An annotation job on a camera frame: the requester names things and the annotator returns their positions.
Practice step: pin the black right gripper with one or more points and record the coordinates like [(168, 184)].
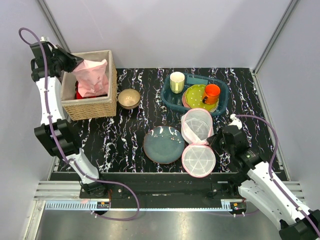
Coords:
[(214, 138)]

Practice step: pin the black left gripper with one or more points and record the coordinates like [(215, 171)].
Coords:
[(73, 61)]

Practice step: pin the pink bra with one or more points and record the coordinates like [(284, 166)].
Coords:
[(92, 76)]

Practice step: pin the red bra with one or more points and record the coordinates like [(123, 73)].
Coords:
[(83, 93)]

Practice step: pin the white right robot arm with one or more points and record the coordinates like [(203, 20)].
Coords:
[(256, 182)]

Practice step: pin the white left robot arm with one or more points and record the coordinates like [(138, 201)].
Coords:
[(55, 133)]

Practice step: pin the orange mug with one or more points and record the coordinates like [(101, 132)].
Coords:
[(211, 94)]

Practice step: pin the wicker basket with liner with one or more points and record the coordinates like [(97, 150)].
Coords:
[(88, 108)]

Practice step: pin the pink plate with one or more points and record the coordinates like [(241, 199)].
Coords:
[(184, 102)]

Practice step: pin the green polka dot plate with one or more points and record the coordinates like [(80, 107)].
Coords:
[(194, 97)]

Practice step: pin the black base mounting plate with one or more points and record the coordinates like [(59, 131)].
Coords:
[(223, 185)]

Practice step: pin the beige brown bowl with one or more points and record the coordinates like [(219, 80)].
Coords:
[(129, 98)]

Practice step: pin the teal ceramic plate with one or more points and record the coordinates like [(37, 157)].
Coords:
[(163, 144)]

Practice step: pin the teal plastic tray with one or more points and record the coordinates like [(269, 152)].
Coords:
[(174, 100)]

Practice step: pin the pale yellow mug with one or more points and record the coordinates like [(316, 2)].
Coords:
[(177, 81)]

